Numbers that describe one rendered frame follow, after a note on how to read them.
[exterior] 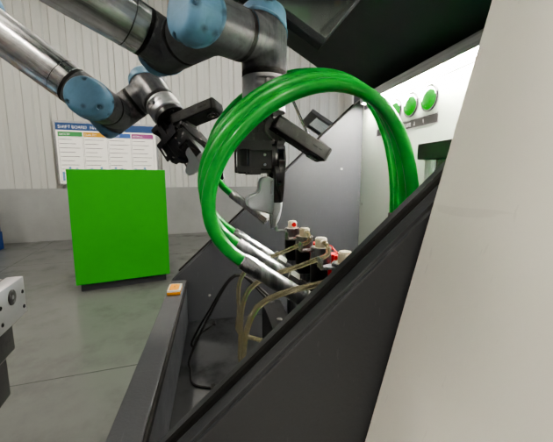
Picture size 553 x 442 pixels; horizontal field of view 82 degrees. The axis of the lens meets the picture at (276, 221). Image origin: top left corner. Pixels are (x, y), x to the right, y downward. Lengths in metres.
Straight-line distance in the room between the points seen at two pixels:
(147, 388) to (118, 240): 3.42
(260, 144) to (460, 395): 0.42
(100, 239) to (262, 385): 3.67
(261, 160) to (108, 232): 3.40
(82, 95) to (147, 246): 3.26
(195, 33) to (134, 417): 0.48
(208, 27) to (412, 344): 0.43
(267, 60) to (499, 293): 0.46
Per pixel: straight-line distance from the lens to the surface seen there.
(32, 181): 7.42
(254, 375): 0.26
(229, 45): 0.52
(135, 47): 0.60
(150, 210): 3.85
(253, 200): 0.54
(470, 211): 0.23
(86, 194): 3.83
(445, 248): 0.23
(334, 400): 0.28
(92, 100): 0.72
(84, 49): 7.52
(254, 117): 0.31
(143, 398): 0.49
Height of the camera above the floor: 1.23
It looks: 8 degrees down
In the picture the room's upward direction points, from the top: straight up
